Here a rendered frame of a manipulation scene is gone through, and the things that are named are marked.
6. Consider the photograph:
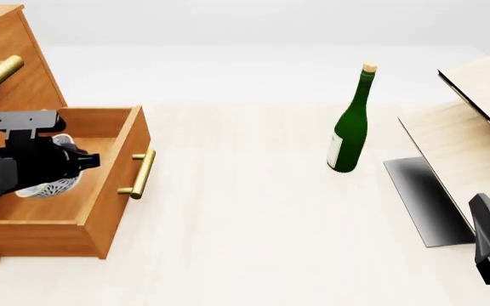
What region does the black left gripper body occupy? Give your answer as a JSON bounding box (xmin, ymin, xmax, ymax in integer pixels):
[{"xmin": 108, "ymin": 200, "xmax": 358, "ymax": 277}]
[{"xmin": 60, "ymin": 143, "xmax": 101, "ymax": 180}]

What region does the black white patterned bowl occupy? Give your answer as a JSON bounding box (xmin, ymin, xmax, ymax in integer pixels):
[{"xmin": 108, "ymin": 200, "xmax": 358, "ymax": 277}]
[{"xmin": 14, "ymin": 133, "xmax": 79, "ymax": 199}]

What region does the wooden cabinet drawer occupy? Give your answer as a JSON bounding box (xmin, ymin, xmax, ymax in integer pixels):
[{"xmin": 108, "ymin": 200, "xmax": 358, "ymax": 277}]
[
  {"xmin": 0, "ymin": 105, "xmax": 152, "ymax": 260},
  {"xmin": 0, "ymin": 28, "xmax": 61, "ymax": 150}
]

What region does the wooden cabinet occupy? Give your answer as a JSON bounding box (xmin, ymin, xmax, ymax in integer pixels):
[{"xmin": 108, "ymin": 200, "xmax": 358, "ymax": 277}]
[{"xmin": 0, "ymin": 3, "xmax": 70, "ymax": 273}]

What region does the grey plate on black stalk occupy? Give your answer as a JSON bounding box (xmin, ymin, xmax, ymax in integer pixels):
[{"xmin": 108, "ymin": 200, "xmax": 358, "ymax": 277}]
[{"xmin": 0, "ymin": 109, "xmax": 67, "ymax": 148}]

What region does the pale wood wine rack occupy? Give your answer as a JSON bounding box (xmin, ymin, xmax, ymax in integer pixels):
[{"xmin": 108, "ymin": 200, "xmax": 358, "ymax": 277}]
[{"xmin": 382, "ymin": 43, "xmax": 490, "ymax": 250}]

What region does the green wine bottle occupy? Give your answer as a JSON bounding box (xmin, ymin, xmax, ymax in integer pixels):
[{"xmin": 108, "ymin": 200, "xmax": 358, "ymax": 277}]
[{"xmin": 325, "ymin": 61, "xmax": 379, "ymax": 174}]

